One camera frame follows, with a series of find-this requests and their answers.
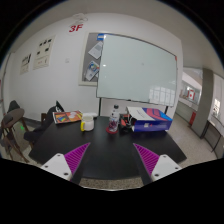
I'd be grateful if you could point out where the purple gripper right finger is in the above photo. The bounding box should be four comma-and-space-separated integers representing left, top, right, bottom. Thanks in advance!
134, 143, 181, 181

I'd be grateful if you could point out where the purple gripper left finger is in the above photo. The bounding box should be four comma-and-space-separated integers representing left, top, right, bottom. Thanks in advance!
41, 143, 89, 181

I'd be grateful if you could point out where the clear plastic water bottle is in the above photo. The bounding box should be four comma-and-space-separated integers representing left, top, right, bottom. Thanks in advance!
109, 104, 120, 131

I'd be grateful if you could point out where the black chair behind table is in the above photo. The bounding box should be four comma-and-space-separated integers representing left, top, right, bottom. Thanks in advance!
24, 102, 64, 144

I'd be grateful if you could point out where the blue and red cardboard box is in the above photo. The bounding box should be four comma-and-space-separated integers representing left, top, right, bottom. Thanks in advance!
127, 107, 172, 132

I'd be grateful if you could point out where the colourful flat box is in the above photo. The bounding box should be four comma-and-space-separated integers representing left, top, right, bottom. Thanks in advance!
53, 111, 82, 124

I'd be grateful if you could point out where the black red device on table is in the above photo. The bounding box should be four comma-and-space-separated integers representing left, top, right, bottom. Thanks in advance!
119, 114, 132, 133

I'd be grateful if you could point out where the red round coaster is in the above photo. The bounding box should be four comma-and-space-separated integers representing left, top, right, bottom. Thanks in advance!
106, 127, 118, 134

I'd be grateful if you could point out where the brown wooden chair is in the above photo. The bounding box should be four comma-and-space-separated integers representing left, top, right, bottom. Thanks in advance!
1, 108, 29, 163

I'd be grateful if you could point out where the large whiteboard on stand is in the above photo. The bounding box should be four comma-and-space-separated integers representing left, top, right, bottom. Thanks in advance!
96, 34, 177, 107

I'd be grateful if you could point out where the small white poster left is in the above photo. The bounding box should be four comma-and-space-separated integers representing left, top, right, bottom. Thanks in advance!
20, 54, 31, 74

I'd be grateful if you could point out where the white poster with pictograms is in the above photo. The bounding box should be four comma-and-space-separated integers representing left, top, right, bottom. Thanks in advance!
33, 36, 55, 69

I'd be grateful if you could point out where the grey notice board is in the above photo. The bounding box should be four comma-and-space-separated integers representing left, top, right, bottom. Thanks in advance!
79, 33, 104, 86

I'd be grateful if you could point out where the white mug yellow handle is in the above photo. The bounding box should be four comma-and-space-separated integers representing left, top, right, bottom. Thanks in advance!
80, 115, 94, 132

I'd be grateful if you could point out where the red 3F wall sign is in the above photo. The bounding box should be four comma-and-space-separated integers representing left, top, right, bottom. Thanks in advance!
68, 24, 84, 33

